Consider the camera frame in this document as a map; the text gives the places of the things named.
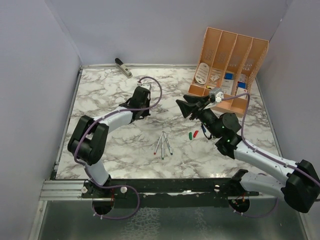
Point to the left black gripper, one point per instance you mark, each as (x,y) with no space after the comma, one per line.
(146,113)

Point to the blue-end white marker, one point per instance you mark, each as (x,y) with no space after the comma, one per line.
(168,144)

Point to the peach desk organizer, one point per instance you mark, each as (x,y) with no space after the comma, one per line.
(230,53)

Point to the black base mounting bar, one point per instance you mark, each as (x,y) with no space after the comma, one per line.
(168,192)

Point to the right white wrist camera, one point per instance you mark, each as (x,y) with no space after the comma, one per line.
(216,95)

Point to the grey black stapler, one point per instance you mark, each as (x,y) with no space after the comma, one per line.
(123,68)

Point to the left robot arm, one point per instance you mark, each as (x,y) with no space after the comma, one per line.
(88,140)

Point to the white paper cards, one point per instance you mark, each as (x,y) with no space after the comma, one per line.
(214,77)

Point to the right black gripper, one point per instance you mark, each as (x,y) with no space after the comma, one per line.
(187,108)

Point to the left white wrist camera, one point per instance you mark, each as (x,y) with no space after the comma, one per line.
(147,86)

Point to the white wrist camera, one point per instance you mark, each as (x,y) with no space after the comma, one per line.
(147,86)
(216,95)

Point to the red-end white marker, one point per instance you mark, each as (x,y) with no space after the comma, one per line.
(158,143)

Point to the red white box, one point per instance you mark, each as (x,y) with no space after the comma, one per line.
(241,88)

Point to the aluminium frame rail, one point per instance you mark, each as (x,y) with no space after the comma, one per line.
(61,190)

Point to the white oval perforated plate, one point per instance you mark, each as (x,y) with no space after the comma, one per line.
(202,73)

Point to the green-end white marker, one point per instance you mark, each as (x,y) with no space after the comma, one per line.
(162,145)

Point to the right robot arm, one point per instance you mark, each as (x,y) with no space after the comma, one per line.
(297,183)

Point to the blue white box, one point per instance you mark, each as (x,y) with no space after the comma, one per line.
(228,80)

